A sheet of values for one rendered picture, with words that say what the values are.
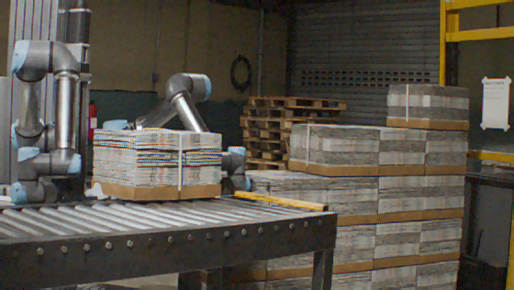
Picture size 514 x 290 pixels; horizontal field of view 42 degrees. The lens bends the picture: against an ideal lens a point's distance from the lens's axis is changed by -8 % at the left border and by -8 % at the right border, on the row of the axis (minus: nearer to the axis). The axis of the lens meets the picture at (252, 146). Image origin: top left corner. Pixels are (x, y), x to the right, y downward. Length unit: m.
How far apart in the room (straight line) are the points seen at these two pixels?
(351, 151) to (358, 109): 8.07
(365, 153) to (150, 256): 1.70
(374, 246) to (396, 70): 7.69
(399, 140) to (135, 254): 1.92
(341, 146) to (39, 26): 1.46
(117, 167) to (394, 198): 1.53
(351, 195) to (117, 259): 1.73
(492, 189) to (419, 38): 6.78
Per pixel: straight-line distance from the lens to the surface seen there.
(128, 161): 2.36
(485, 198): 4.21
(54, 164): 2.34
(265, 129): 9.69
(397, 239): 3.51
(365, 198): 3.35
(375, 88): 11.16
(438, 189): 3.62
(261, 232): 2.07
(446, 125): 3.62
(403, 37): 10.90
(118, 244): 1.77
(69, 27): 3.06
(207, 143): 2.50
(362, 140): 3.31
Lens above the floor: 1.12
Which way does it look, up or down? 3 degrees down
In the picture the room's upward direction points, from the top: 2 degrees clockwise
